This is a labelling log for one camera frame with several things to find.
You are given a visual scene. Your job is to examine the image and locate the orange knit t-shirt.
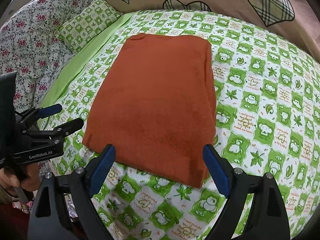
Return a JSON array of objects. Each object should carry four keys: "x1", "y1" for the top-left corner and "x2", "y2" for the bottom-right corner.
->
[{"x1": 82, "y1": 34, "x2": 216, "y2": 188}]

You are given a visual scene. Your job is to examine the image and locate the red sleeve left forearm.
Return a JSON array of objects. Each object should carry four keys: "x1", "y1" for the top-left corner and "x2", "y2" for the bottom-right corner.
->
[{"x1": 0, "y1": 186, "x2": 32, "y2": 240}]

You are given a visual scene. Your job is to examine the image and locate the person's left hand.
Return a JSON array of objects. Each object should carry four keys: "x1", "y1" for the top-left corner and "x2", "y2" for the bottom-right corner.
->
[{"x1": 0, "y1": 163, "x2": 42, "y2": 193}]

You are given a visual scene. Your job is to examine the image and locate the floral quilt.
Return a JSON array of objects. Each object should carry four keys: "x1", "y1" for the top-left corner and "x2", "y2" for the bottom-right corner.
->
[{"x1": 1, "y1": 0, "x2": 105, "y2": 112}]

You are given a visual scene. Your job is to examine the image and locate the green patterned pillow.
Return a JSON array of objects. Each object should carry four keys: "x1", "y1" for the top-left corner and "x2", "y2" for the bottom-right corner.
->
[{"x1": 54, "y1": 0, "x2": 122, "y2": 54}]

